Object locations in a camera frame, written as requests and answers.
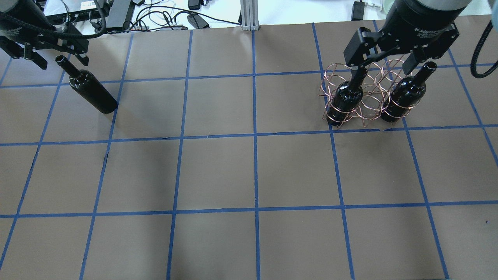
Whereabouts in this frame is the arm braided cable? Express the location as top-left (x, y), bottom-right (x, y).
top-left (0, 0), bottom-right (107, 39)
top-left (470, 16), bottom-right (498, 79)

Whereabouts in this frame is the dark wine bottle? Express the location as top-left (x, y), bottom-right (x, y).
top-left (55, 55), bottom-right (118, 114)

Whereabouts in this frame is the copper wire wine basket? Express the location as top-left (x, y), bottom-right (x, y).
top-left (320, 56), bottom-right (419, 129)

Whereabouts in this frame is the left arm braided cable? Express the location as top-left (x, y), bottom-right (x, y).
top-left (0, 0), bottom-right (107, 39)

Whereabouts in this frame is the dark bottle in basket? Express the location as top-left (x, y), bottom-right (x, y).
top-left (326, 79), bottom-right (363, 126)
top-left (381, 61), bottom-right (438, 123)

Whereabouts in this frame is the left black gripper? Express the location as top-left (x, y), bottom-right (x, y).
top-left (0, 23), bottom-right (89, 70)

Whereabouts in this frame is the black power adapter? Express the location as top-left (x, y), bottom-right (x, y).
top-left (187, 14), bottom-right (210, 29)

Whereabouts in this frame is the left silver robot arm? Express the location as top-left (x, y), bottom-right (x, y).
top-left (0, 0), bottom-right (89, 70)

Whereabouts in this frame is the aluminium frame post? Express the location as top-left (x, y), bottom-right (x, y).
top-left (240, 0), bottom-right (260, 31)

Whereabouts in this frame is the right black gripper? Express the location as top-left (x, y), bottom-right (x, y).
top-left (344, 23), bottom-right (459, 84)

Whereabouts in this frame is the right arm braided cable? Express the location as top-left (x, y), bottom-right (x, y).
top-left (470, 16), bottom-right (498, 79)

